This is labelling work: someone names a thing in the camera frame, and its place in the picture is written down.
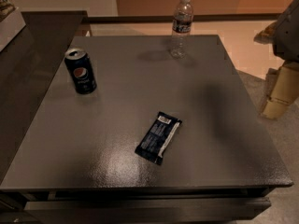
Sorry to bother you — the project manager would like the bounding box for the white box with snacks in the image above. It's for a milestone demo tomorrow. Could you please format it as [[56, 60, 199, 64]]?
[[0, 0, 25, 51]]

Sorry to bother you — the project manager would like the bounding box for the blue rxbar wrapper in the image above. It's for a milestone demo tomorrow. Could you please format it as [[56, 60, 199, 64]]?
[[135, 112, 182, 165]]

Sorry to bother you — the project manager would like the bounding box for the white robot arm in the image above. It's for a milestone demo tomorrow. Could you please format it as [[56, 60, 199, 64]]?
[[254, 0, 299, 119]]

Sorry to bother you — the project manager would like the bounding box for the clear plastic water bottle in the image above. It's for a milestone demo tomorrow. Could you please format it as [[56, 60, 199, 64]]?
[[170, 0, 193, 58]]

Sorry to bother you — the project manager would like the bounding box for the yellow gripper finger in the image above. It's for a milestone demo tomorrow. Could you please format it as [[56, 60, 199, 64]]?
[[261, 61, 299, 119]]

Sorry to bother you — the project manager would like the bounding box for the blue pepsi can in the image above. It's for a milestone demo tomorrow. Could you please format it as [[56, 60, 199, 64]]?
[[64, 48, 97, 94]]

